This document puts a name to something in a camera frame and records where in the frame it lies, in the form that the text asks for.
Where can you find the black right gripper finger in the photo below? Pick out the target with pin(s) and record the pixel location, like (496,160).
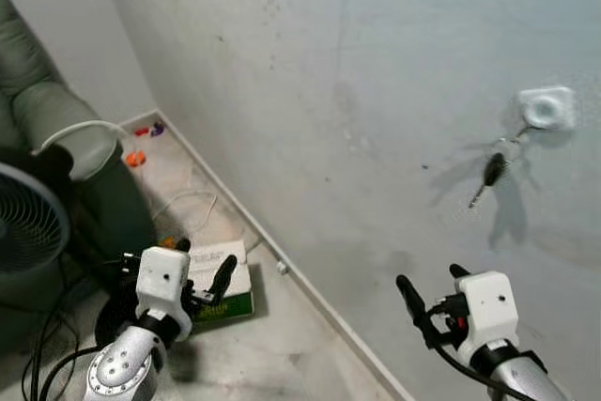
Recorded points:
(458,270)
(413,305)

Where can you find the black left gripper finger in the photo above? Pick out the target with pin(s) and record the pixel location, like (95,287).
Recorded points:
(182,245)
(223,276)

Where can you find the small orange floor object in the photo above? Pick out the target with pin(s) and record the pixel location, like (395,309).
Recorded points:
(167,242)

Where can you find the white and green cardboard box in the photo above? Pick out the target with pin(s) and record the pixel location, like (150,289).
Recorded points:
(237,305)

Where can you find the small white floor object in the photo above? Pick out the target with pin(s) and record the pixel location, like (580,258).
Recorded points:
(282,268)

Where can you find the orange toy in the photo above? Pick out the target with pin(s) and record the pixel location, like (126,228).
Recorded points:
(136,159)

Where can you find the small purple toy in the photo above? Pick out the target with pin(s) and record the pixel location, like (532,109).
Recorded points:
(157,128)

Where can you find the small red toy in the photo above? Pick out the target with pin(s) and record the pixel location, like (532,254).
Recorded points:
(141,131)

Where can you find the black floor fan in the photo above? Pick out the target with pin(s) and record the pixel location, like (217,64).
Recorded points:
(28,223)

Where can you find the green leather sofa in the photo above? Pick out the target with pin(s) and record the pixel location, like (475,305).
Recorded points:
(66,115)

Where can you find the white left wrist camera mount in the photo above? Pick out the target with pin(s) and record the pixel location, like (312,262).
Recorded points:
(161,279)

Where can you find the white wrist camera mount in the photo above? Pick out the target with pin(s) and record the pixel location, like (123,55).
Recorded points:
(161,279)
(490,307)

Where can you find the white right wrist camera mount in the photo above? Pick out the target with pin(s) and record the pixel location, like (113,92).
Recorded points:
(490,307)

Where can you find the white square wall hook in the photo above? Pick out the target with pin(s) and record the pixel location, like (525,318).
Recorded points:
(547,108)

